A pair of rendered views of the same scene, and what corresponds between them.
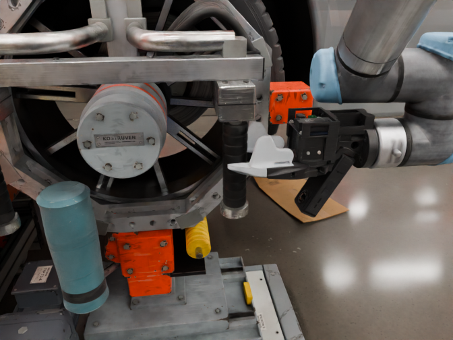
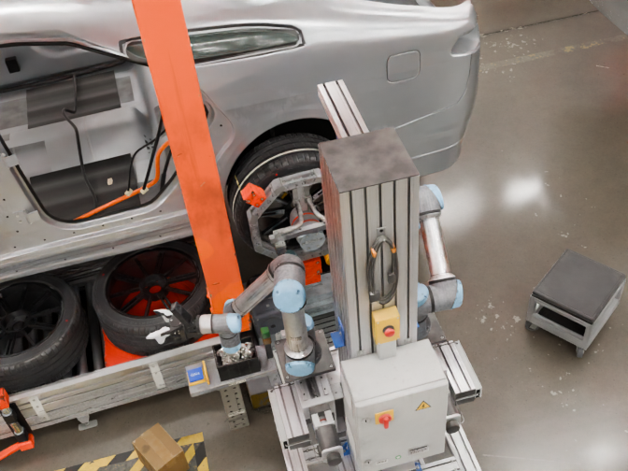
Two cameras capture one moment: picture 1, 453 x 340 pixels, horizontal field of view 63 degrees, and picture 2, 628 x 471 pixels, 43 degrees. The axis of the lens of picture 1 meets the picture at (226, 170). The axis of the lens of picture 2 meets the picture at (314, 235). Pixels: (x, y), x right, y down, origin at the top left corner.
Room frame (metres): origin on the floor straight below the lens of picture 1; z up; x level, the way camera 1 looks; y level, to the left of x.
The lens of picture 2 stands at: (-2.18, 0.36, 3.55)
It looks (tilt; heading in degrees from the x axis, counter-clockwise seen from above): 44 degrees down; 356
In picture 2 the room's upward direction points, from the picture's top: 6 degrees counter-clockwise
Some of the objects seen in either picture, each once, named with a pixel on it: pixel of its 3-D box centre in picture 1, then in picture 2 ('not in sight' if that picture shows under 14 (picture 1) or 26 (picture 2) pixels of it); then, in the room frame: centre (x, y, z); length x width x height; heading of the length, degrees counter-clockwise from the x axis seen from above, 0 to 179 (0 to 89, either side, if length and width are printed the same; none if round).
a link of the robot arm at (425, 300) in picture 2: not in sight; (415, 301); (-0.06, -0.20, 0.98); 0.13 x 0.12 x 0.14; 92
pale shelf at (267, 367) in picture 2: not in sight; (231, 369); (0.16, 0.66, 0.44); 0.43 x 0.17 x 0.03; 98
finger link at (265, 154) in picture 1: (261, 155); not in sight; (0.47, -0.05, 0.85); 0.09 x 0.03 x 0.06; 106
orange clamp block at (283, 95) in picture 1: (286, 102); not in sight; (0.75, -0.12, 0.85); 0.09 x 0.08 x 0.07; 98
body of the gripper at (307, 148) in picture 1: (327, 142); not in sight; (0.51, -0.15, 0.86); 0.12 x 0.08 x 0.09; 98
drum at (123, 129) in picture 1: (127, 121); (306, 227); (0.63, 0.18, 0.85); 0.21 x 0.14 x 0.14; 8
